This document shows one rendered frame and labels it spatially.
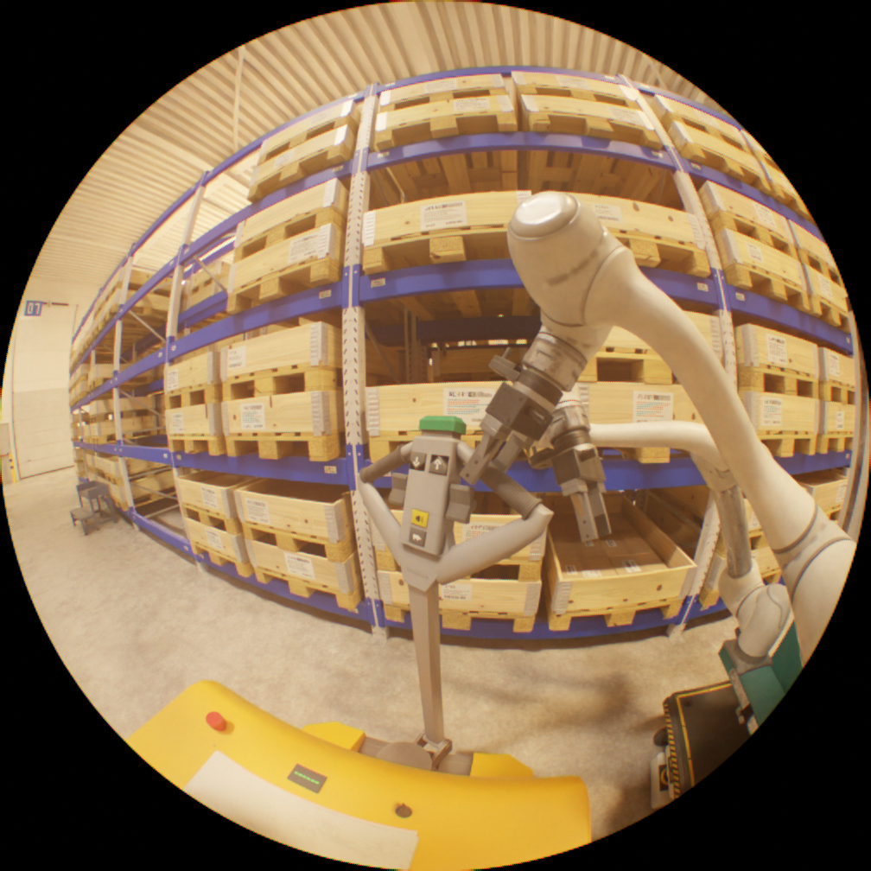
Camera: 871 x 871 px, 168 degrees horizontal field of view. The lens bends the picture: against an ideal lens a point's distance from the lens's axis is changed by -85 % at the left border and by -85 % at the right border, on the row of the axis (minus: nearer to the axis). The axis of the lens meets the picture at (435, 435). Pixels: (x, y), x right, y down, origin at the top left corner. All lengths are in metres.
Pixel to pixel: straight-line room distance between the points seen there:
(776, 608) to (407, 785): 1.06
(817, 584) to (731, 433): 0.23
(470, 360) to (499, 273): 1.25
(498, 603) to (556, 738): 0.78
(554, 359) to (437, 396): 0.84
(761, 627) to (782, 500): 0.75
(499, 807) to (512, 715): 1.13
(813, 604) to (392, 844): 0.60
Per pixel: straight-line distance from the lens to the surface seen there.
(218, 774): 0.68
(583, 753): 1.64
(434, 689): 0.82
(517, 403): 0.40
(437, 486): 0.50
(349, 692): 1.79
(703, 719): 1.52
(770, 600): 1.17
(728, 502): 1.03
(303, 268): 1.68
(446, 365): 2.49
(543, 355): 0.44
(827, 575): 0.46
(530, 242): 0.29
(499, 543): 0.46
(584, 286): 0.30
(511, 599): 1.51
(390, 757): 1.10
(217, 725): 0.69
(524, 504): 0.43
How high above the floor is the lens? 1.46
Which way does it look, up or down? 7 degrees down
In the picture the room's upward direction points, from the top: 2 degrees counter-clockwise
